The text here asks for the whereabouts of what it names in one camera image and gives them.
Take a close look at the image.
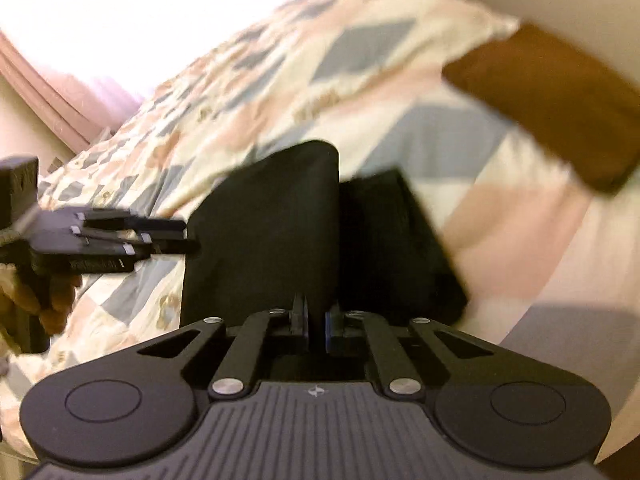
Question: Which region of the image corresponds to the black garment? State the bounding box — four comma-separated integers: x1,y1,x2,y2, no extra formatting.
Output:
180,141,468,326

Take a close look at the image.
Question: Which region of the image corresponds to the person left hand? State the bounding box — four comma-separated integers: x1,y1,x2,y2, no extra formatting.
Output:
1,264,82,335

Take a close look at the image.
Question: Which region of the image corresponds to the pink curtain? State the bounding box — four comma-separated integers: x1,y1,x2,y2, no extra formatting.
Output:
1,36,140,153

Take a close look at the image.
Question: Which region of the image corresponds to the checkered quilt bedspread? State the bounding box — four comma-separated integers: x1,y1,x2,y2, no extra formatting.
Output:
0,0,640,461

